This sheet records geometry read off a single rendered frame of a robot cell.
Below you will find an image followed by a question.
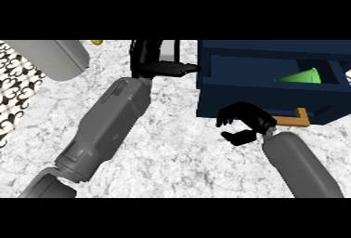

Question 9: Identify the grey rounded appliance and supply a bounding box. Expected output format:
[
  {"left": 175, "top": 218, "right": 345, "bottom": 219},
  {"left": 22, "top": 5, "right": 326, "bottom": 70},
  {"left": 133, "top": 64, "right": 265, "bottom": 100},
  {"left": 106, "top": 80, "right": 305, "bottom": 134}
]
[{"left": 3, "top": 39, "right": 91, "bottom": 83}]

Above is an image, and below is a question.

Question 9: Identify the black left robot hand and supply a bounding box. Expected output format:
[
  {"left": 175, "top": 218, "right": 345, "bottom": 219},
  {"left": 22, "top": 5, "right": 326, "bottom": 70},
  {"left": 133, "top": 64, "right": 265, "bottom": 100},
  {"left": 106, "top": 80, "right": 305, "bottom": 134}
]
[{"left": 128, "top": 39, "right": 202, "bottom": 80}]

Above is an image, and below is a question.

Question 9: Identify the brown wooden drawer handle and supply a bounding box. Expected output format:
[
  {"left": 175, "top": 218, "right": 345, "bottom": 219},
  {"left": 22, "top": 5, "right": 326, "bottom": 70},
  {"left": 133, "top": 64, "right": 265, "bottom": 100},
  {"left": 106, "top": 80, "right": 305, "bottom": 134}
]
[{"left": 271, "top": 107, "right": 311, "bottom": 128}]

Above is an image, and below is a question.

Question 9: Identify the black and white patterned panel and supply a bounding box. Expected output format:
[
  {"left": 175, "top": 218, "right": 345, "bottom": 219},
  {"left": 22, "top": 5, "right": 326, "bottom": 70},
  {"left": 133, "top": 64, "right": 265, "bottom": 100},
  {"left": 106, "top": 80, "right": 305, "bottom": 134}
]
[{"left": 0, "top": 40, "right": 48, "bottom": 150}]

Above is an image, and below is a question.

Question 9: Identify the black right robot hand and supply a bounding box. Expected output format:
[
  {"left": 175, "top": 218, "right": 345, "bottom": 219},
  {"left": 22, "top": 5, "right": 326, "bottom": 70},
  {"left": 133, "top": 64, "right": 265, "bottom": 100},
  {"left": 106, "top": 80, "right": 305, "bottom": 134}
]
[{"left": 214, "top": 100, "right": 279, "bottom": 147}]

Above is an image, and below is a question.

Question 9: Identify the green cone-shaped cup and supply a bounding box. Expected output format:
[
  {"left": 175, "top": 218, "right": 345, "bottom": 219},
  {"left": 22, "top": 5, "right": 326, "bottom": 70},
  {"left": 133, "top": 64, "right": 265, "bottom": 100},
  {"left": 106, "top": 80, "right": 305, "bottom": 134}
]
[{"left": 273, "top": 67, "right": 323, "bottom": 85}]

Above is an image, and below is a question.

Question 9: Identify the navy blue cabinet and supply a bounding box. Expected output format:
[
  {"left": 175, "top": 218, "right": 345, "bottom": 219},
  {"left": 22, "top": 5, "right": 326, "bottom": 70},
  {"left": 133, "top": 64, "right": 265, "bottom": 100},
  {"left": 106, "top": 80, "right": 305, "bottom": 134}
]
[{"left": 196, "top": 39, "right": 351, "bottom": 94}]

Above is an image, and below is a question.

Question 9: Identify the navy blue drawer front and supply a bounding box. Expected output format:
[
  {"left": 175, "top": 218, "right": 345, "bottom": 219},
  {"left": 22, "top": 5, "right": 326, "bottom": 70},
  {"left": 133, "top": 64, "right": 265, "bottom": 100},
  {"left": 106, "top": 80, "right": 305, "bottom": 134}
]
[{"left": 194, "top": 76, "right": 351, "bottom": 126}]

